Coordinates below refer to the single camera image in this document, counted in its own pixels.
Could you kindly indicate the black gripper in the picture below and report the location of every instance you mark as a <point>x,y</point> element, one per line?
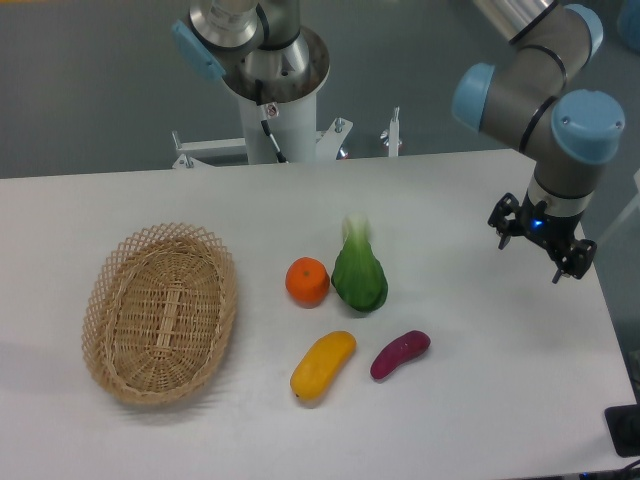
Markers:
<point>555,234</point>

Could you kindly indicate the woven wicker basket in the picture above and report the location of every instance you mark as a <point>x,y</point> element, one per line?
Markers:
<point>160,314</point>

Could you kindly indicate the white metal bracket frame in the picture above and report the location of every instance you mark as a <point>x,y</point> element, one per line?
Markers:
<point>328,145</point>

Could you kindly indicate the black device at table edge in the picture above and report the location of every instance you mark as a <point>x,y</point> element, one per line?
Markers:
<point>623,425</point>

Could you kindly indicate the green bok choy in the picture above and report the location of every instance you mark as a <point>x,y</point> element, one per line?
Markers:
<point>358,276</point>

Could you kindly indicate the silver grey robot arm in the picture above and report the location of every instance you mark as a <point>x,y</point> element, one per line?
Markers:
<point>275,66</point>

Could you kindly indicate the yellow mango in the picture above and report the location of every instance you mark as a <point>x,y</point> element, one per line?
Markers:
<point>319,367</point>

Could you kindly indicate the orange tangerine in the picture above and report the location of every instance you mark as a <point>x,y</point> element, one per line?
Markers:
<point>307,281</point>

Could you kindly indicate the purple sweet potato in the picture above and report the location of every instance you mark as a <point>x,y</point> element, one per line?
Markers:
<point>398,352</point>

